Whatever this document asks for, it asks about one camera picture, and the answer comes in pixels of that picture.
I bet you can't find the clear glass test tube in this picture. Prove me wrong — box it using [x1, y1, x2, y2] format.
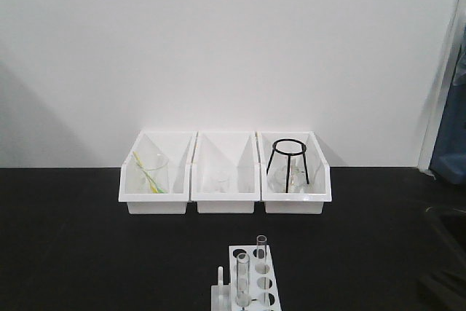
[256, 235, 267, 263]
[236, 253, 250, 307]

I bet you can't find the white test tube rack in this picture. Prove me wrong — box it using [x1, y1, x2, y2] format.
[210, 245, 282, 310]

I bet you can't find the blue-grey pegboard drying rack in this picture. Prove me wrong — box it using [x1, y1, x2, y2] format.
[430, 33, 465, 185]

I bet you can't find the white middle storage bin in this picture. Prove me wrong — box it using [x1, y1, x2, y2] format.
[191, 131, 261, 214]

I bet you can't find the white storage bin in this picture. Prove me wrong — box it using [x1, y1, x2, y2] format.
[191, 131, 261, 214]
[118, 130, 197, 214]
[256, 131, 332, 214]

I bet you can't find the small clear glass beaker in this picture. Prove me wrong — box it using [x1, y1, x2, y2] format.
[210, 170, 230, 193]

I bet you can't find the clear glass flask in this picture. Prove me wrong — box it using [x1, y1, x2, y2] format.
[268, 165, 307, 193]

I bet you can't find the black metal tripod stand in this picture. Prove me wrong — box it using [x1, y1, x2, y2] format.
[266, 138, 310, 185]

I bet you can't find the white right storage bin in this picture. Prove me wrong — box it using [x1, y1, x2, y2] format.
[256, 131, 332, 214]

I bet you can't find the white left storage bin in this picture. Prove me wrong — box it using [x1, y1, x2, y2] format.
[118, 130, 197, 214]

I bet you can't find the yellow green plastic straw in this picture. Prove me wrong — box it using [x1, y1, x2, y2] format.
[133, 151, 165, 194]

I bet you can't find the black lab sink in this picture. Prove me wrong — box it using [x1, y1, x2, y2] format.
[424, 206, 465, 253]

